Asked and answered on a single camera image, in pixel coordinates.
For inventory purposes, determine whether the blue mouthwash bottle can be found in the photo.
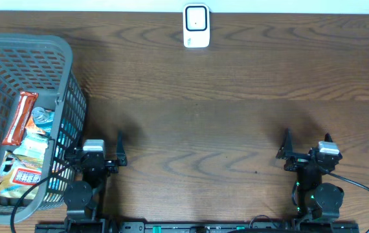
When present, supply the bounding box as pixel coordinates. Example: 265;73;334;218
32;107;54;132

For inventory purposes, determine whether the grey plastic shopping basket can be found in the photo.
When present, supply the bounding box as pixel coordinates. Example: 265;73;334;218
0;34;86;225

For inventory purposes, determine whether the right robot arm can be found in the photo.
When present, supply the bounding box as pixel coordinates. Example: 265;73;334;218
276;129;344;222

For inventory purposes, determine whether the yellow snack bag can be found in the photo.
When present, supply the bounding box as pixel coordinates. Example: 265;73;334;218
0;151;43;198

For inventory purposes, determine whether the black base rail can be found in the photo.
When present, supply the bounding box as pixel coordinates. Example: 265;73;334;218
34;220;360;233

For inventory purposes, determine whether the orange small snack box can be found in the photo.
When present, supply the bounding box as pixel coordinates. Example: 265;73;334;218
25;116;52;136

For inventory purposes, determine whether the red snack bar wrapper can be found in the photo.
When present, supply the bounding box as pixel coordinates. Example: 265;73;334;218
2;91;39;146

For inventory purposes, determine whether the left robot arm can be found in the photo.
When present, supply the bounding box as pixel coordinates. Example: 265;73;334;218
63;132;128;232

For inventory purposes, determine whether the light green tissue pack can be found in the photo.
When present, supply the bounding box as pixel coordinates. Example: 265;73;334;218
13;133;48;160

